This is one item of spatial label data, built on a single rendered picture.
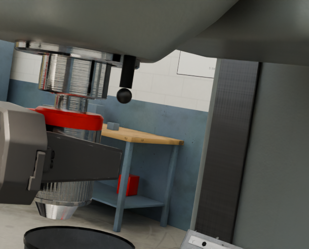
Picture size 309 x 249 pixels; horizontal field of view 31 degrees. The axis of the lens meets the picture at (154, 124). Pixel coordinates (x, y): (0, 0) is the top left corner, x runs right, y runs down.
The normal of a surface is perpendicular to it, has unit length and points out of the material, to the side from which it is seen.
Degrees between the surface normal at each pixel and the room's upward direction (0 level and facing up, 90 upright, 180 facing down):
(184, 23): 126
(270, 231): 90
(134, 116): 90
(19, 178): 90
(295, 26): 117
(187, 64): 90
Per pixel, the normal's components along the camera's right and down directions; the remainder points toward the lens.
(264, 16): -0.68, 0.09
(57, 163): 0.46, 0.12
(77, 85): 0.21, 0.08
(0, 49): 0.73, 0.14
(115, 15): 0.44, 0.70
